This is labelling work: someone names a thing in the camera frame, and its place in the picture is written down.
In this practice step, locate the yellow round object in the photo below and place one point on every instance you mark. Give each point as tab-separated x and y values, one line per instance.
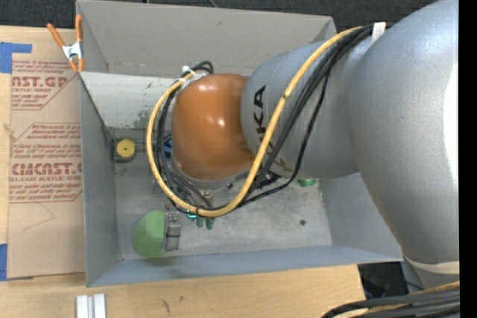
125	149

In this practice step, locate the brown cardboard board, red print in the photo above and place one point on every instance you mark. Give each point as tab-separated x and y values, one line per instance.
44	227

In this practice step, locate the grey metal bin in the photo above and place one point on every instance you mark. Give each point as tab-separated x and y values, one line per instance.
231	41

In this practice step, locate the green ball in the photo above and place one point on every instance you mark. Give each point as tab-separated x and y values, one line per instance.
148	234

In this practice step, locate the small green object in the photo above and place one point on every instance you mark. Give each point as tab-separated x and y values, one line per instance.
308	182

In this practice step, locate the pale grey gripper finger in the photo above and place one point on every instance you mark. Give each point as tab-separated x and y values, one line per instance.
176	236
169	236

